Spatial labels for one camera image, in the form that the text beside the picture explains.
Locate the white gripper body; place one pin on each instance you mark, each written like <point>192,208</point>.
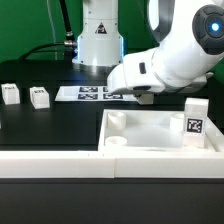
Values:
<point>134,76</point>

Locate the white square table top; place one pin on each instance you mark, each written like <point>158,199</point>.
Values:
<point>147,130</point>

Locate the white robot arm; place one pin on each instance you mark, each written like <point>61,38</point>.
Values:
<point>190,37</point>

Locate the white sheet with markers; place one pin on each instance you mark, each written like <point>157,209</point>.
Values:
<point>89,93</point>

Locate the white L-shaped fence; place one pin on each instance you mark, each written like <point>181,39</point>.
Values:
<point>18,162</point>

